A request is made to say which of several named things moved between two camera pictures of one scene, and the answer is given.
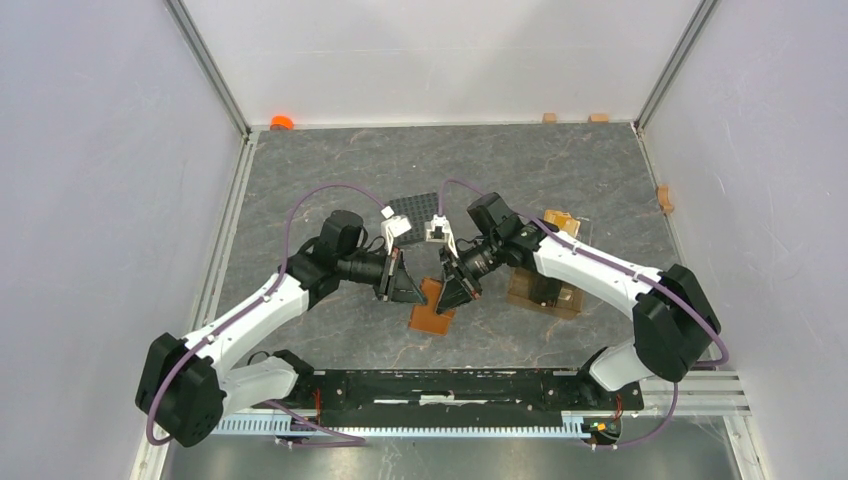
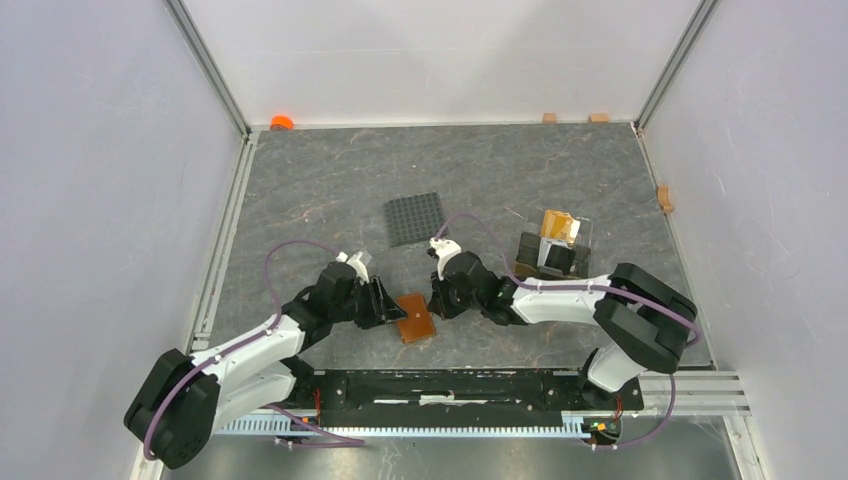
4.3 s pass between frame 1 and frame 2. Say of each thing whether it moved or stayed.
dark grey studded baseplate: stayed
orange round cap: stayed
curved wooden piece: stayed
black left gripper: moved
